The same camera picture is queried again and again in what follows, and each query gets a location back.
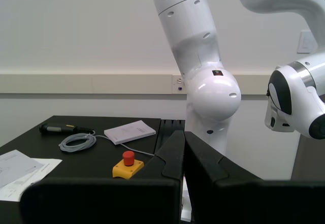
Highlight black grey enabling handle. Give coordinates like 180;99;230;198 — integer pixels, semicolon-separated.
39;123;94;135

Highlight thick white manual book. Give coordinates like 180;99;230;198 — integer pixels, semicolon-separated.
104;120;156;146

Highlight leaflet with robot drawing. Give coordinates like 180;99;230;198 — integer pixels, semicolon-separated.
0;149;43;188

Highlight yellow emergency stop red button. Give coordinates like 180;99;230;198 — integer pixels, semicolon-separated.
112;151;145;179

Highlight white printed paper sheet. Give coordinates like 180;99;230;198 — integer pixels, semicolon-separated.
0;157;63;202

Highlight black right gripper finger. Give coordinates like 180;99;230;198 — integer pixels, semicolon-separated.
184;132;325;224
20;130;185;224

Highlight white wall light switch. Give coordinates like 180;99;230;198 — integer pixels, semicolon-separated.
297;30;318;54

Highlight grey coiled cable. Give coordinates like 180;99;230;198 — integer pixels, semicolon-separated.
58;130;155;156

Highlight beige wall cable trunking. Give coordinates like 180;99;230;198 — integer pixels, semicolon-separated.
0;74;274;95

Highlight white wall socket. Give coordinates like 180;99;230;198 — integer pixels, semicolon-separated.
172;75;185;94

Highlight black slatted platform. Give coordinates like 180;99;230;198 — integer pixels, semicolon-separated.
154;119;186;156

